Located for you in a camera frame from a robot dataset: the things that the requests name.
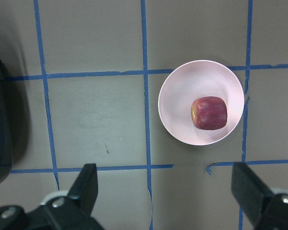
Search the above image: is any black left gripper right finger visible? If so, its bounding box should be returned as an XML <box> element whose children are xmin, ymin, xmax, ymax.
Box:
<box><xmin>231</xmin><ymin>162</ymin><xmax>288</xmax><ymax>230</ymax></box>

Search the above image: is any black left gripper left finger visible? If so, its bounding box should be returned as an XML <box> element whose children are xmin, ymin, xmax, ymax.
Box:
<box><xmin>0</xmin><ymin>163</ymin><xmax>103</xmax><ymax>230</ymax></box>

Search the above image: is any red apple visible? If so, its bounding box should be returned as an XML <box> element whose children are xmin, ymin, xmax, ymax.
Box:
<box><xmin>191</xmin><ymin>96</ymin><xmax>228</xmax><ymax>130</ymax></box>

